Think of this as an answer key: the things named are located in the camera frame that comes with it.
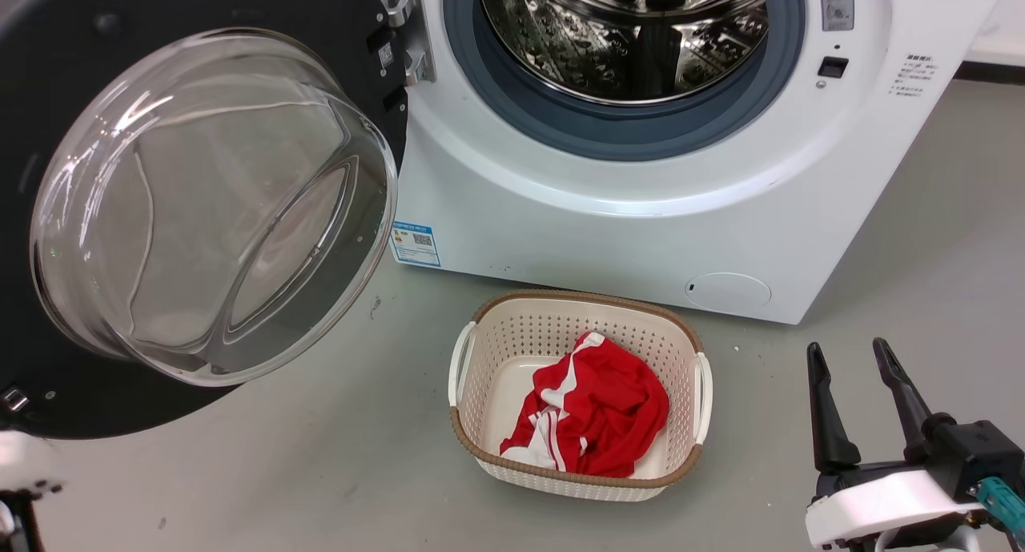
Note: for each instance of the round black washer door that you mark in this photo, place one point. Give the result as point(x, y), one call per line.
point(48, 39)

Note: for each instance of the teal connector of right gripper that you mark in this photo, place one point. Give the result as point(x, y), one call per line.
point(1001, 504)

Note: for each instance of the blue energy label sticker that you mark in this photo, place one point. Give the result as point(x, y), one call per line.
point(415, 244)

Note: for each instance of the black door latch slot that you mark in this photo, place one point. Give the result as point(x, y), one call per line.
point(833, 66)

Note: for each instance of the grey rubber door gasket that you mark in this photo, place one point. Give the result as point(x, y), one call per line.
point(512, 115)

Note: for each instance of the silver door hinge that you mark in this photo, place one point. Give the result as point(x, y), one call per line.
point(416, 55)

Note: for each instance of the cream perforated laundry basket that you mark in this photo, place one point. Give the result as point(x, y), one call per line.
point(512, 336)

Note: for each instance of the white front-load washing machine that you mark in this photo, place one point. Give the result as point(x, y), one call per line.
point(600, 239)

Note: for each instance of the round white filter cover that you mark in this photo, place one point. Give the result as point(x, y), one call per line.
point(729, 292)

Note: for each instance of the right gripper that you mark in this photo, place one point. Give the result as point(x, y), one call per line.
point(881, 504)

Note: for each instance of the red and white garment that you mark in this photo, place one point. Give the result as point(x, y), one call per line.
point(608, 408)

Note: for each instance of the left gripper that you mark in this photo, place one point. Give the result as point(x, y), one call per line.
point(24, 460)

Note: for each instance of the steel washing machine drum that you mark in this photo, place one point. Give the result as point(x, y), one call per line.
point(560, 47)

